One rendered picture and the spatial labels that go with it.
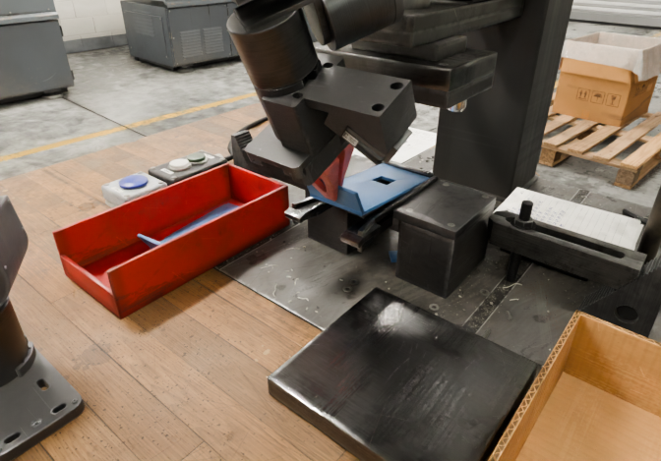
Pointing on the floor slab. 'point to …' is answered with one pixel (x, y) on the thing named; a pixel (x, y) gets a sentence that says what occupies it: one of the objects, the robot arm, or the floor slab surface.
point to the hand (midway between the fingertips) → (330, 191)
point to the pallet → (588, 136)
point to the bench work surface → (156, 331)
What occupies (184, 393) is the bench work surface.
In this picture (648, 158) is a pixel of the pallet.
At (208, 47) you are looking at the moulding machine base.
